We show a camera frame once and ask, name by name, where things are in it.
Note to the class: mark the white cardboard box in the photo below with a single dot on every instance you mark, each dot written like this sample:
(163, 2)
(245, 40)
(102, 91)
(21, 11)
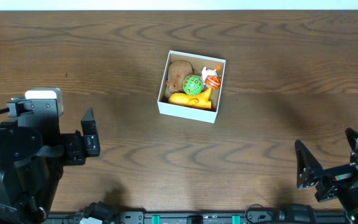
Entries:
(198, 62)

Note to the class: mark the yellow rubber duck toy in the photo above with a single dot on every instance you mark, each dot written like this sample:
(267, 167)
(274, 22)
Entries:
(200, 101)

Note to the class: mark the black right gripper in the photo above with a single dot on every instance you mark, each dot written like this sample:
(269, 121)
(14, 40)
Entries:
(340, 180)

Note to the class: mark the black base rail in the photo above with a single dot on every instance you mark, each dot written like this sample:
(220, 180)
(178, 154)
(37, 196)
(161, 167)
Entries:
(255, 213)

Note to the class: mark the brown plush animal toy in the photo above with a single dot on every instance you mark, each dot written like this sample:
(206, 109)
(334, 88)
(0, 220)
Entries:
(177, 72)

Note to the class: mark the green number ball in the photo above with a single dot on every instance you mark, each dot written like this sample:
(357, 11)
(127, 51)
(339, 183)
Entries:
(193, 84)

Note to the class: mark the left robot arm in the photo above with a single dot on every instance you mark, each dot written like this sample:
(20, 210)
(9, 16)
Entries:
(33, 153)

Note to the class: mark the orange ribbed round toy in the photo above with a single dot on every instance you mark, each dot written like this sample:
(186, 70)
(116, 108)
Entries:
(213, 82)

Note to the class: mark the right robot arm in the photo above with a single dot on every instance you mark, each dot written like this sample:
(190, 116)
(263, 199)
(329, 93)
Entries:
(349, 203)

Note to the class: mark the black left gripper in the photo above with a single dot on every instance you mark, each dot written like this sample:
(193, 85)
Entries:
(74, 147)

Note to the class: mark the white pink duck figurine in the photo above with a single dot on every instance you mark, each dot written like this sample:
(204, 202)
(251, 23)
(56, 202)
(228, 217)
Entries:
(207, 72)

